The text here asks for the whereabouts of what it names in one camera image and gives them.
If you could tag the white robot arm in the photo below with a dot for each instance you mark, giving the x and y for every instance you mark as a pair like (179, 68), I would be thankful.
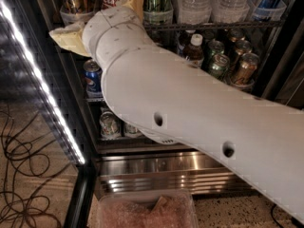
(165, 97)

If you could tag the green can top shelf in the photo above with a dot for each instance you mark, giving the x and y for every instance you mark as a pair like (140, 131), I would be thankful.
(156, 11)

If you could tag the gold can top shelf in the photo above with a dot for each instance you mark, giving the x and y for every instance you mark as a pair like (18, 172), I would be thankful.
(73, 11)

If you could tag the front left pepsi can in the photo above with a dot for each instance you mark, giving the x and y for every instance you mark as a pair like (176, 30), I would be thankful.
(93, 75)

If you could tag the bottom white floral can left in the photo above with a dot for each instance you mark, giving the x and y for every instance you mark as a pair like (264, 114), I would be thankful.
(110, 126)

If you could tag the stainless steel fridge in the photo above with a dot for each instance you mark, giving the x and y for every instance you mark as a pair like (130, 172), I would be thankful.
(176, 166)

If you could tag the open glass fridge door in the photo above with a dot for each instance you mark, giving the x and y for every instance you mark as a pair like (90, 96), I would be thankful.
(47, 175)

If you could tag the blue red bull can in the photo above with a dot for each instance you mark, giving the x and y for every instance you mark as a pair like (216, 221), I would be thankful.
(264, 9)

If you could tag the clear water bottle left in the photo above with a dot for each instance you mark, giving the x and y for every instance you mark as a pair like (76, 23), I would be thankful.
(192, 12)

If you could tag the clear water bottle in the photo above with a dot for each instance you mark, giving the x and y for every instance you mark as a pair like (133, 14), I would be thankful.
(229, 11)
(192, 12)

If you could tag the iced tea bottle white cap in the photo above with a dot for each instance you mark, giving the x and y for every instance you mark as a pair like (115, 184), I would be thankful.
(193, 51)

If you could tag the clear water bottle right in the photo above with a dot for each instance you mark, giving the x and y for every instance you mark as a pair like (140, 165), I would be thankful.
(229, 11)

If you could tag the clear plastic bin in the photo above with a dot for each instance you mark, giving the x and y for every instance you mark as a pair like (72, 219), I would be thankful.
(148, 209)

